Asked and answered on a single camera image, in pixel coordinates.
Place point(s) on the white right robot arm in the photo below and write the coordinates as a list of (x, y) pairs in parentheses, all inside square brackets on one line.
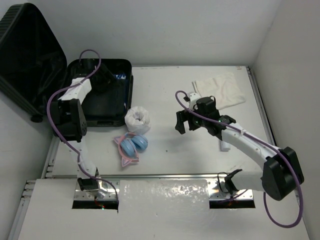
[(280, 172)]

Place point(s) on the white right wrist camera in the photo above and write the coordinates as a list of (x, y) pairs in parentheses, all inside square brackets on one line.
[(191, 98)]

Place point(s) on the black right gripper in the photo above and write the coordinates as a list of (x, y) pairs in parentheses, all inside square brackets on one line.
[(182, 116)]

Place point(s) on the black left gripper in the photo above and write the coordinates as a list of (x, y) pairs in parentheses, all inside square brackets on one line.
[(107, 78)]

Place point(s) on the white spray bottle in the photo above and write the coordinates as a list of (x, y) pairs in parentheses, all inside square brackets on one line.
[(224, 146)]

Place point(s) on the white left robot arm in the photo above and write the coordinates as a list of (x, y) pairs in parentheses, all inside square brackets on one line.
[(66, 116)]

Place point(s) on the blue pink cat-ear headphones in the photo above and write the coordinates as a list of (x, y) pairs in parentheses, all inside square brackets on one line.
[(129, 146)]

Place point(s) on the blue white red patterned garment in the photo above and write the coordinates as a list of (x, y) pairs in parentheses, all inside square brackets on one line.
[(120, 76)]

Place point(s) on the white towel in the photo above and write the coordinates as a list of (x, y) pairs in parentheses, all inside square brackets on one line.
[(223, 87)]

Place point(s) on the black garment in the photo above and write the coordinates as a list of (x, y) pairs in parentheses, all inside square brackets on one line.
[(106, 105)]

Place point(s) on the black hard-shell suitcase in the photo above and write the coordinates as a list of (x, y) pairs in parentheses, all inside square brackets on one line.
[(33, 65)]

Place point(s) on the metal mounting rail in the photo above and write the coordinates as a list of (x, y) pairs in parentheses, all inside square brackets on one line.
[(168, 185)]

